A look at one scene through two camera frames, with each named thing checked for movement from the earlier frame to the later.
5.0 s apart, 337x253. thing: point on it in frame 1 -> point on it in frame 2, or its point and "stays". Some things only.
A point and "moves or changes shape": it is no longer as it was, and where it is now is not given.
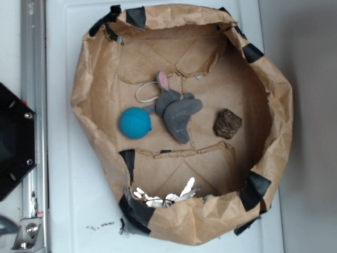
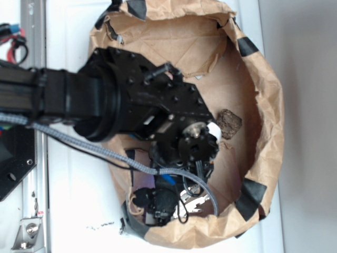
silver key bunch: [169, 199] moves or changes shape
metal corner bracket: [29, 235] stays
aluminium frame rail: [34, 94] stays
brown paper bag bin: [187, 122] stays
